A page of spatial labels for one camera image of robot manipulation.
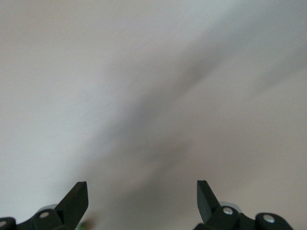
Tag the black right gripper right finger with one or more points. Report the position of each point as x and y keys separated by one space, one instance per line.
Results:
x=211 y=210

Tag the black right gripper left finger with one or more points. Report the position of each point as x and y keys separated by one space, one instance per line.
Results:
x=69 y=208

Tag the table cover cloth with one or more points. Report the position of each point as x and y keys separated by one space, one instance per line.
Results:
x=153 y=72

